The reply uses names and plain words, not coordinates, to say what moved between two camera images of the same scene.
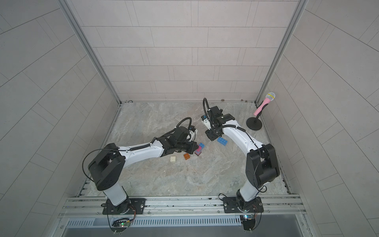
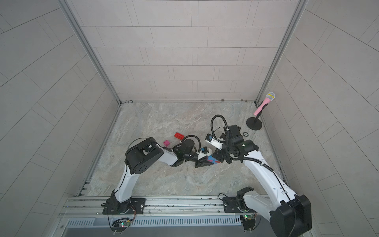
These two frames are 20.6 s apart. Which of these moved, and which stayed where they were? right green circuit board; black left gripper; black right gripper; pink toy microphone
Moved: black right gripper; black left gripper
Stayed: right green circuit board; pink toy microphone
